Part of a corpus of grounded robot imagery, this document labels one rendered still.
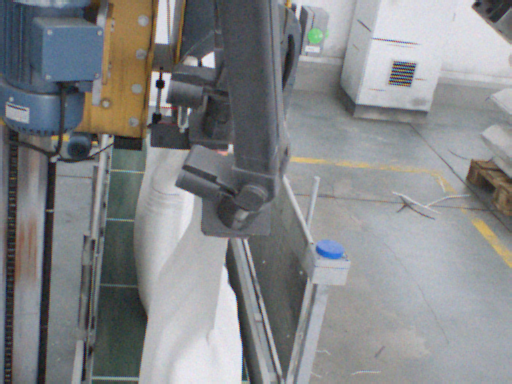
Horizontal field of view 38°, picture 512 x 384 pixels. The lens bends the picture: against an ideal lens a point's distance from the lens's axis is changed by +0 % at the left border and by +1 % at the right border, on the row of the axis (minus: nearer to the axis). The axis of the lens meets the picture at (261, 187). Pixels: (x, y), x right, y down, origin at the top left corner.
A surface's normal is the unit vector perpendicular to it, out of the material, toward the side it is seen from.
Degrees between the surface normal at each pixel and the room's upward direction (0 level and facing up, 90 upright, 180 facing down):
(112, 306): 0
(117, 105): 90
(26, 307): 90
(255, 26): 122
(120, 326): 0
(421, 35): 90
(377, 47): 90
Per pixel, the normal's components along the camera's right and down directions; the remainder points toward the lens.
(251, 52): -0.26, 0.79
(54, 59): 0.55, 0.42
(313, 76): 0.15, 0.43
